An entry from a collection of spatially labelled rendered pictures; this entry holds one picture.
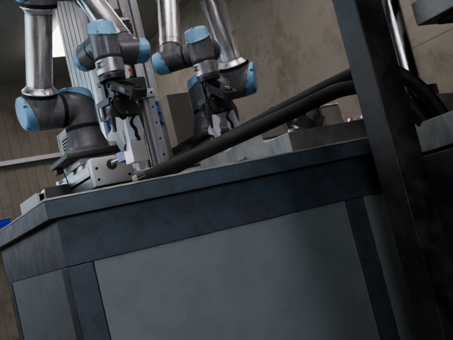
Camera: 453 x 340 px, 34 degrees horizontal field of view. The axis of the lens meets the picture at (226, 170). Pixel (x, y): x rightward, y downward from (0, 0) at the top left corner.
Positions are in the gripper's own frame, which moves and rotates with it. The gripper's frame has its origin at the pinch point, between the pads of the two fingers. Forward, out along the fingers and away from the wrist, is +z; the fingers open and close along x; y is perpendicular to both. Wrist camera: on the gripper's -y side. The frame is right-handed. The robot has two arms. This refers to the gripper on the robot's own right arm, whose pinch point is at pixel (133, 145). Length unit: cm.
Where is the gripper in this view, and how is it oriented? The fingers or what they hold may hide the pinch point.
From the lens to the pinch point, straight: 196.8
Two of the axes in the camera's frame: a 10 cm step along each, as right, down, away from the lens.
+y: -6.6, 2.2, 7.2
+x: -7.2, 1.1, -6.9
